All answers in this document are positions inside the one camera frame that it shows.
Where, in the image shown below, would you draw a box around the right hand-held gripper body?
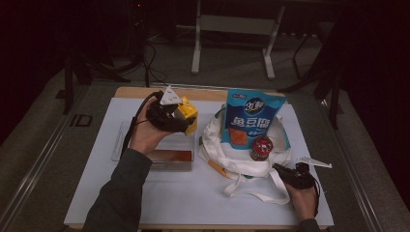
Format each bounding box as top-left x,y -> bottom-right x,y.
284,156 -> 334,191

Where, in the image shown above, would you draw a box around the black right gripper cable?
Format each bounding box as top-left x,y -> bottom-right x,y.
309,178 -> 321,218

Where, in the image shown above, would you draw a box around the person's right hand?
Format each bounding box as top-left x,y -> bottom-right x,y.
285,186 -> 319,223

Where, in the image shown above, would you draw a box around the person's left hand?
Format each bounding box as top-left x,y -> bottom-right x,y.
129,96 -> 174,156

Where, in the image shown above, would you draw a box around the white metal stand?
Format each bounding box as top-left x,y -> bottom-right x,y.
190,0 -> 286,80

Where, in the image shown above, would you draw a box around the white printed tote bag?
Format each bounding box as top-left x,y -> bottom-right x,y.
196,102 -> 293,206

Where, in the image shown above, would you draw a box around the red can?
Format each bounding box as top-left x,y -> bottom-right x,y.
249,135 -> 275,161

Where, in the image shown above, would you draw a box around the brown box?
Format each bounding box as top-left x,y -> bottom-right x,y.
146,149 -> 193,172

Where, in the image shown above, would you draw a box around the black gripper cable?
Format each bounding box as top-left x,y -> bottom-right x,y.
121,91 -> 164,157
309,178 -> 321,218

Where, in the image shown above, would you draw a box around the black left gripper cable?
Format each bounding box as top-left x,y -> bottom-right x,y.
121,91 -> 164,157

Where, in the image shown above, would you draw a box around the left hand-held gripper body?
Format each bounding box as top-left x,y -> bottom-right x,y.
146,85 -> 189,133

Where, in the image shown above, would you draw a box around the black stand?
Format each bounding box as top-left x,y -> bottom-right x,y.
62,0 -> 150,116
278,20 -> 344,131

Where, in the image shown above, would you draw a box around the blue snack bag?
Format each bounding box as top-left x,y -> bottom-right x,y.
220,89 -> 288,151

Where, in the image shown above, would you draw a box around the white table mat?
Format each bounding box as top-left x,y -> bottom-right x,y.
63,97 -> 335,226

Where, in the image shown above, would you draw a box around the black floor cables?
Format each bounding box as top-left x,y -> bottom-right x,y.
140,41 -> 171,89

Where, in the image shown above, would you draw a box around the yellow drink carton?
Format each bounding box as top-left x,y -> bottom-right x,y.
173,96 -> 199,136

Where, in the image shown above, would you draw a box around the clear plastic container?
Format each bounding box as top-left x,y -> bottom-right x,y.
111,120 -> 195,172

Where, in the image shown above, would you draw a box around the metal floor rail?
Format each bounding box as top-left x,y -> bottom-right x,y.
321,99 -> 385,232
0,84 -> 92,228

